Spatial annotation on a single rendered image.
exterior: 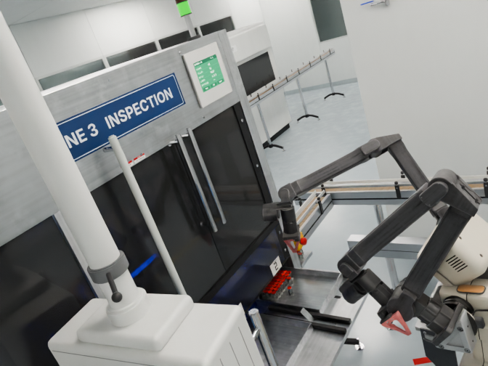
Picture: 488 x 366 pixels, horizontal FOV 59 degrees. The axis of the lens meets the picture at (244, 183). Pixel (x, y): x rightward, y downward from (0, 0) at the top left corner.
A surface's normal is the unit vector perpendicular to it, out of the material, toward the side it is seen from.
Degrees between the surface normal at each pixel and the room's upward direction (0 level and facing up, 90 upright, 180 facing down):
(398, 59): 90
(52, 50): 90
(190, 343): 0
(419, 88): 90
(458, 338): 90
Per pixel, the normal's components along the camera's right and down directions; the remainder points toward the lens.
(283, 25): -0.53, 0.46
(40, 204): 0.79, -0.04
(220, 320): -0.31, -0.88
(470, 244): 0.33, -0.59
